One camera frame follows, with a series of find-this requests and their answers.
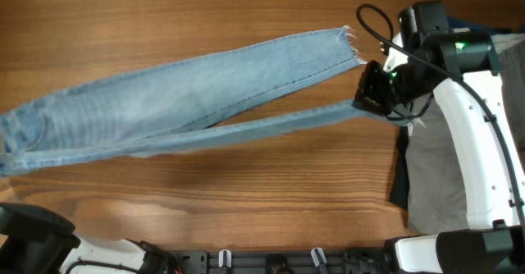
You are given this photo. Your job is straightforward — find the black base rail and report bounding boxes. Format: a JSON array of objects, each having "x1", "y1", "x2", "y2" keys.
[{"x1": 171, "y1": 248, "x2": 392, "y2": 274}]

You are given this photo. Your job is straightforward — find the dark blue folded garment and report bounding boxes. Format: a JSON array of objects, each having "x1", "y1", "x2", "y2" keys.
[{"x1": 447, "y1": 16, "x2": 513, "y2": 35}]

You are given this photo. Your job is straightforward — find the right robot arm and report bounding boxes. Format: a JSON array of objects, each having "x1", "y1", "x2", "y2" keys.
[{"x1": 354, "y1": 1, "x2": 524, "y2": 273}]

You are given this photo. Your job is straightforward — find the light blue denim jeans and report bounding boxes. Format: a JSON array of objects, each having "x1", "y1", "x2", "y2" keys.
[{"x1": 0, "y1": 25, "x2": 415, "y2": 177}]

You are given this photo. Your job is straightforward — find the left grey rail clip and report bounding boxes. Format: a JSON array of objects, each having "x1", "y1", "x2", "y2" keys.
[{"x1": 218, "y1": 249, "x2": 232, "y2": 268}]

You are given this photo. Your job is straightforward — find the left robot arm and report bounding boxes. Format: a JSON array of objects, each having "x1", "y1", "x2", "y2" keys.
[{"x1": 1, "y1": 202, "x2": 184, "y2": 274}]

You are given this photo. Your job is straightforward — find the grey rail clip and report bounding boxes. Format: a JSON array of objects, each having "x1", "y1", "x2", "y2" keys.
[
  {"x1": 218, "y1": 249, "x2": 232, "y2": 268},
  {"x1": 310, "y1": 247, "x2": 327, "y2": 267}
]

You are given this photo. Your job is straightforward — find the grey folded shorts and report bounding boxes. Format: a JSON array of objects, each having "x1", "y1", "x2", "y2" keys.
[{"x1": 405, "y1": 34, "x2": 524, "y2": 235}]

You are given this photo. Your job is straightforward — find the right grey rail clip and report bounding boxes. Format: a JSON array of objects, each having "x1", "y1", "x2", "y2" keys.
[{"x1": 310, "y1": 247, "x2": 327, "y2": 267}]

